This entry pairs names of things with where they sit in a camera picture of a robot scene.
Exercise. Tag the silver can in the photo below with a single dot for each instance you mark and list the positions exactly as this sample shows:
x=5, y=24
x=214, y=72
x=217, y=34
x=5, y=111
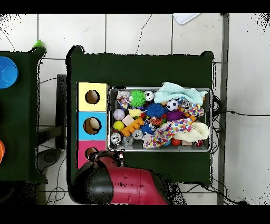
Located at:
x=137, y=134

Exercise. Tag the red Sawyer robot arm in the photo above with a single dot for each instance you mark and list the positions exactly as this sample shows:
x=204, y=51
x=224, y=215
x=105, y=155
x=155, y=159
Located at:
x=130, y=186

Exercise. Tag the wooden box with three holes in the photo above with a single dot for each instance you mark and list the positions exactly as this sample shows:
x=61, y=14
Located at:
x=101, y=135

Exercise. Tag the shallow clear mesh bin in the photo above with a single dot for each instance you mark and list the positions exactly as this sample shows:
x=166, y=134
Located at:
x=207, y=118

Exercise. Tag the green spiky ball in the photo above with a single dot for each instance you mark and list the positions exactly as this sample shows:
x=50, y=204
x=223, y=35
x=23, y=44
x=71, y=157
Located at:
x=137, y=98

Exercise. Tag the orange toy brick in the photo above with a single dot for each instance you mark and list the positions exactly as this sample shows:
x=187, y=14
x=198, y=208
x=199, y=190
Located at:
x=131, y=127

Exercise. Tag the white baseball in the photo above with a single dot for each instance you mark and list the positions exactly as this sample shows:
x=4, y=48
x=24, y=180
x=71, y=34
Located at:
x=119, y=114

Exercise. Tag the blue spiky ball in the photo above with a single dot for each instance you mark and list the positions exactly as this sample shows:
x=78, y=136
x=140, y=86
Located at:
x=155, y=110

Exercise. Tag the yellow ball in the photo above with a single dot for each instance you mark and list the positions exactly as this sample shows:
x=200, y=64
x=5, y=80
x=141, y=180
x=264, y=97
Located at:
x=119, y=125

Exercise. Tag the black and white soccer ball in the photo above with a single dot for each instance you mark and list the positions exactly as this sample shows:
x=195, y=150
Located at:
x=172, y=105

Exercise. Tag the purple spiky ball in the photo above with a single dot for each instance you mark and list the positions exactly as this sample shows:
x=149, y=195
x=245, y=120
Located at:
x=174, y=115

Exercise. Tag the polka dot cloth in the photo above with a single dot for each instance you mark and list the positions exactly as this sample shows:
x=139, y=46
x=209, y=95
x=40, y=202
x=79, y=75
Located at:
x=175, y=127

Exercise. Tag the mint green cloth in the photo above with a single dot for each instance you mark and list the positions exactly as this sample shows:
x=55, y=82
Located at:
x=175, y=93

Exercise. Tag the cream knitted cloth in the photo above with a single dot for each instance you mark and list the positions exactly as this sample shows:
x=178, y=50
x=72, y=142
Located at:
x=198, y=132

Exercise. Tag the white tray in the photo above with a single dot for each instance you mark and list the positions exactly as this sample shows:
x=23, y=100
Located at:
x=185, y=18

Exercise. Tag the dark green side tablecloth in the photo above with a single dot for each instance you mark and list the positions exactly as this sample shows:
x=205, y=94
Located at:
x=23, y=116

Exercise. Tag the small green object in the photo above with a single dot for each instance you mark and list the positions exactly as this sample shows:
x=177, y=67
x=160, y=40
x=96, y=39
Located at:
x=38, y=44

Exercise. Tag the blue bowl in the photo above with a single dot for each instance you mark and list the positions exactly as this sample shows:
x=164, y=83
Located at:
x=7, y=73

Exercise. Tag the orange bowl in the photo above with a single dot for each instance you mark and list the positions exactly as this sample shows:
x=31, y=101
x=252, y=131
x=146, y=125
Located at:
x=1, y=151

